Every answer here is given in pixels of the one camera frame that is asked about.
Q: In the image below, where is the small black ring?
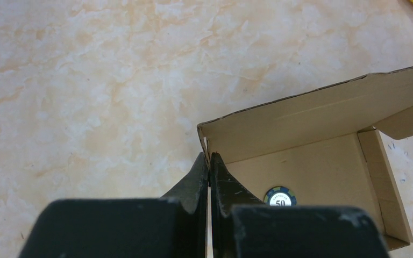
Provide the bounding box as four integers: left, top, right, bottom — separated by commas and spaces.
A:
263, 185, 297, 207

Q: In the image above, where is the brown cardboard box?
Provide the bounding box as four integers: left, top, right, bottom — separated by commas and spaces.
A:
197, 67, 413, 250

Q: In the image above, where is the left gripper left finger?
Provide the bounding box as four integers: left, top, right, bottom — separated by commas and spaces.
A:
19, 153, 208, 257

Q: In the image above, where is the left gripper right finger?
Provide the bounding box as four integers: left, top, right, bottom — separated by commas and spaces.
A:
210, 153, 389, 257

